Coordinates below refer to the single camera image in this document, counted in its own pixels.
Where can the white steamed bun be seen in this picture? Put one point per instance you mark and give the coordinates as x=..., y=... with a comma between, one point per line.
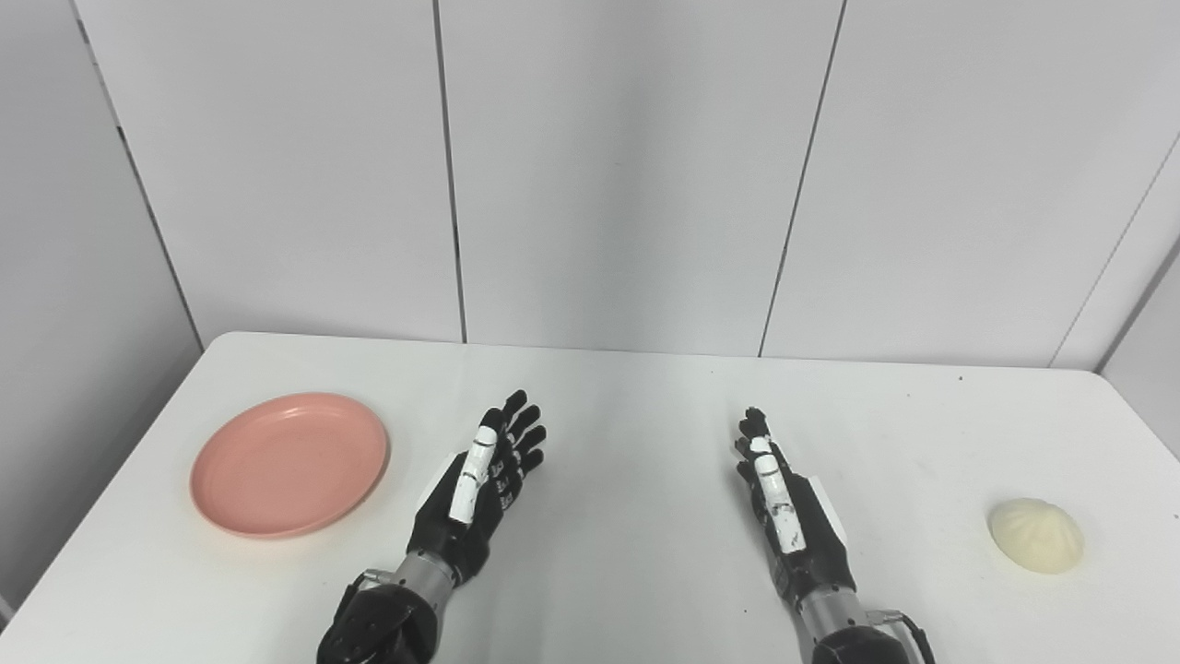
x=1037, y=535

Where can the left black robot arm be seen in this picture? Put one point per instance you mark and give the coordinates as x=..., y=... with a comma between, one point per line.
x=392, y=618

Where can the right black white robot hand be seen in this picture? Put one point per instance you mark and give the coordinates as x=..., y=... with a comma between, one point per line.
x=800, y=530

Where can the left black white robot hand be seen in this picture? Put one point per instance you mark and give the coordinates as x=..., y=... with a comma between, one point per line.
x=479, y=516

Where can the pink round plate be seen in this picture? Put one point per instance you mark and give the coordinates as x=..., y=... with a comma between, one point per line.
x=289, y=464

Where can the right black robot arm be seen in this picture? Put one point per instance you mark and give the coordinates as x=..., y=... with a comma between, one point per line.
x=843, y=632

